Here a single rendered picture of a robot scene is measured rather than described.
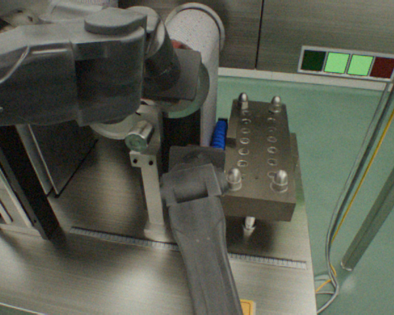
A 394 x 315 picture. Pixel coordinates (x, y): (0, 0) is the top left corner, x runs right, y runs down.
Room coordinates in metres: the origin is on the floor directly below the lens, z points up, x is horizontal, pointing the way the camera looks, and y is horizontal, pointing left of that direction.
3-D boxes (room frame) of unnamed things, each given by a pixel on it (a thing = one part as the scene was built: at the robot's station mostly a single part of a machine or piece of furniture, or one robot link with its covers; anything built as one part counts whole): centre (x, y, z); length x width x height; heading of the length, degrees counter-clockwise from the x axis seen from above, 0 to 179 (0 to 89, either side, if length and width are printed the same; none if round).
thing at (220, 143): (0.59, -0.05, 1.03); 0.21 x 0.04 x 0.03; 170
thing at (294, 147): (0.61, -0.25, 0.96); 0.10 x 0.03 x 0.11; 170
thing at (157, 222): (0.45, 0.09, 1.05); 0.06 x 0.05 x 0.31; 170
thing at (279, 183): (0.44, -0.17, 1.05); 0.04 x 0.04 x 0.04
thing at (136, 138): (0.41, 0.10, 1.18); 0.04 x 0.02 x 0.04; 80
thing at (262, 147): (0.61, -0.15, 1.00); 0.40 x 0.16 x 0.06; 170
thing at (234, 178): (0.45, -0.08, 1.05); 0.04 x 0.04 x 0.04
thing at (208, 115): (0.59, -0.03, 1.11); 0.23 x 0.01 x 0.18; 170
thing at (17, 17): (0.50, 0.30, 1.33); 0.06 x 0.06 x 0.06; 80
